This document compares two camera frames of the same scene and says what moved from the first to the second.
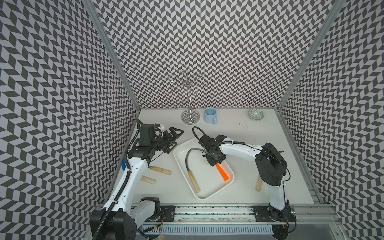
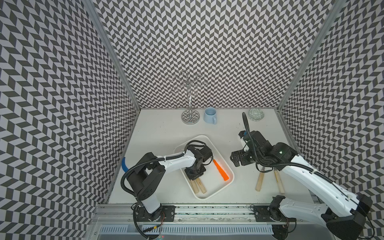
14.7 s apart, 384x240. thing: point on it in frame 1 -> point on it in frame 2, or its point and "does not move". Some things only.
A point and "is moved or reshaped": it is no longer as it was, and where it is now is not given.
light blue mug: x=210 y=115 does not move
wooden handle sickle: x=259 y=184 does not move
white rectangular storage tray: x=205 y=181 does not move
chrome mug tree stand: x=189 y=116 does not move
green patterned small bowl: x=256 y=114 does not move
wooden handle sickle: x=159 y=170 is moved or reshaped
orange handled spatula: x=224 y=174 does not move
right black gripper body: x=213 y=159 -> x=248 y=157
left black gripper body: x=161 y=142 -> x=194 y=172
